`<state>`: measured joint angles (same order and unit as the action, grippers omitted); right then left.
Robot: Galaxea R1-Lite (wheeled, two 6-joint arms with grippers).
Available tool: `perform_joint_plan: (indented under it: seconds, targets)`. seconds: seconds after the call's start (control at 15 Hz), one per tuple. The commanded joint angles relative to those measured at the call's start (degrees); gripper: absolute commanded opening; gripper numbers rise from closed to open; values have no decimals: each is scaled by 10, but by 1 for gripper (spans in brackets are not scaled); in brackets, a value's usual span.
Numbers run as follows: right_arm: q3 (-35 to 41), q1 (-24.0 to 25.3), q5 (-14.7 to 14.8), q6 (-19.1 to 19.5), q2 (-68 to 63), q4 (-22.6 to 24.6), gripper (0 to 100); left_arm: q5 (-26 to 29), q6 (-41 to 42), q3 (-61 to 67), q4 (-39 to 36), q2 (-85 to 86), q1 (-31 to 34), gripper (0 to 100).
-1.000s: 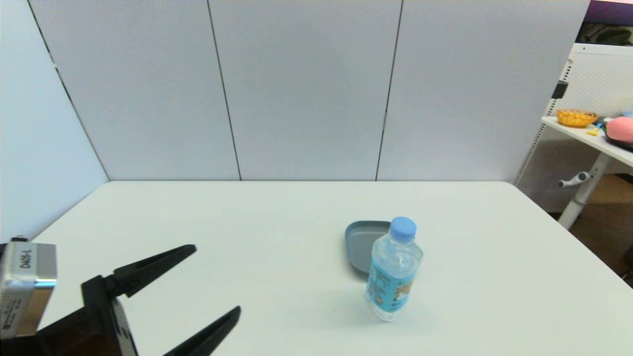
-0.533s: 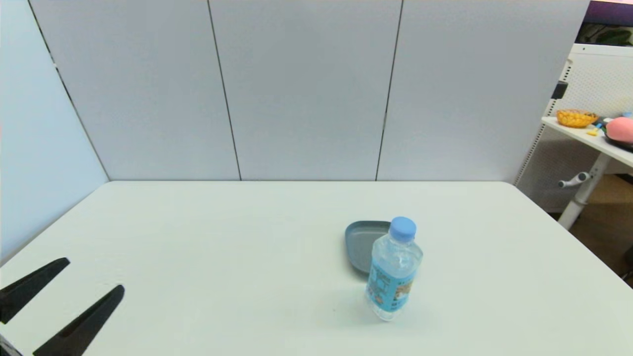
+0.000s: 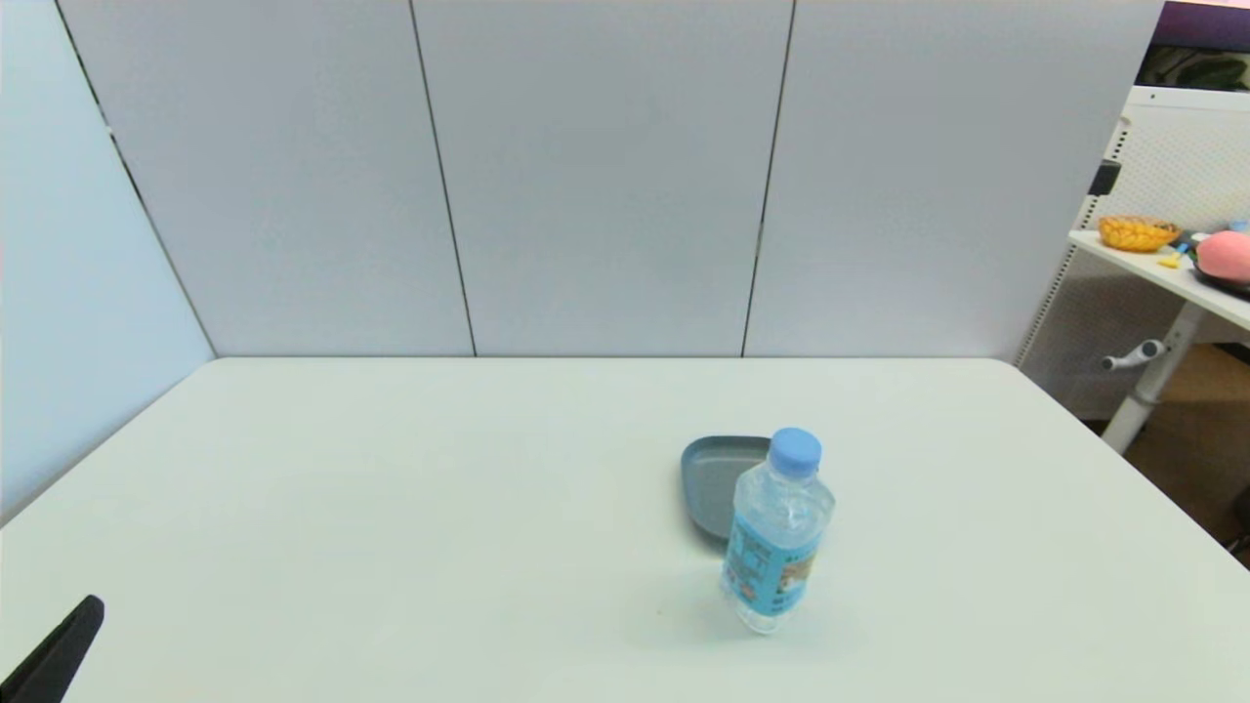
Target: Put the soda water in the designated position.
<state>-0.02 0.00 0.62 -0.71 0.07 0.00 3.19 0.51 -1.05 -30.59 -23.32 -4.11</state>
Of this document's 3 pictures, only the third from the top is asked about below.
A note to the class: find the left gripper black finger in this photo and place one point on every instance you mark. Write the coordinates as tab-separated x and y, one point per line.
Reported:
54	659

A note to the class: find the clear soda water bottle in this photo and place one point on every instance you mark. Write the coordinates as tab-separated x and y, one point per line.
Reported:
776	547

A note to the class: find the grey rounded plastic plate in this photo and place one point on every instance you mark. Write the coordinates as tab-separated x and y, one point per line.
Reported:
708	483

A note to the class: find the black clip on pegboard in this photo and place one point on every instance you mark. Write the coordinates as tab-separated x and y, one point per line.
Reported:
1105	179

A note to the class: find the orange woven basket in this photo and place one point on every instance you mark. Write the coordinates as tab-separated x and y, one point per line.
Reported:
1138	235

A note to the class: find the white height-adjustable desk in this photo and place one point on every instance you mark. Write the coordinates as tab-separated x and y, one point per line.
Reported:
1172	332

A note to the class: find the small yellow toy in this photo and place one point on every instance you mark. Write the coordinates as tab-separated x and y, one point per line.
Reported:
1170	261

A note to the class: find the black dish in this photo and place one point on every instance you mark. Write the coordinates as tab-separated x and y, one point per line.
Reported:
1221	284

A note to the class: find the white perforated pegboard panel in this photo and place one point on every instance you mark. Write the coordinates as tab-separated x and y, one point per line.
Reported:
1172	156

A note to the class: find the pink round plush object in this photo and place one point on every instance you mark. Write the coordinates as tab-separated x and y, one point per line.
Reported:
1226	256

